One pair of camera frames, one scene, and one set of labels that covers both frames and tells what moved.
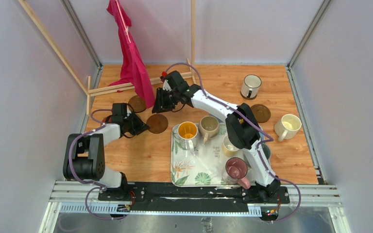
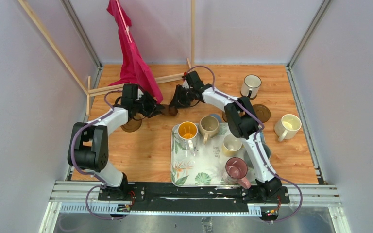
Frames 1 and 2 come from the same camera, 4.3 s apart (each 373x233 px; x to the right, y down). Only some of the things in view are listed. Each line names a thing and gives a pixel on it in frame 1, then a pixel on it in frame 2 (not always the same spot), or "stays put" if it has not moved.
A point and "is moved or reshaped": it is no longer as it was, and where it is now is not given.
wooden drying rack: [190, 69] stays put
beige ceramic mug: [208, 127] stays put
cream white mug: [288, 127] stays put
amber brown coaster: [158, 123] is moved or reshaped
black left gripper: [141, 126] → [153, 108]
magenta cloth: [134, 71] stays put
